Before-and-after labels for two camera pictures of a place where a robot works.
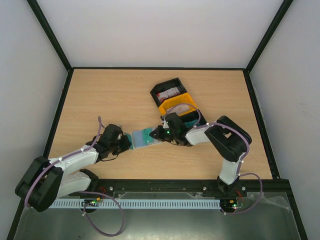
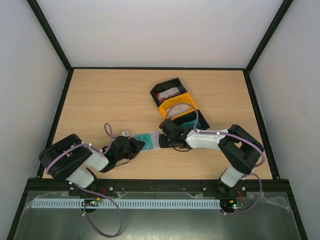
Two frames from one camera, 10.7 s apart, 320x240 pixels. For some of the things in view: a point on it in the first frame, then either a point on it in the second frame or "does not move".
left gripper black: (126, 145) to (137, 149)
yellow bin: (184, 99) does not move
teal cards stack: (191, 123) does not move
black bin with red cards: (164, 91) does not move
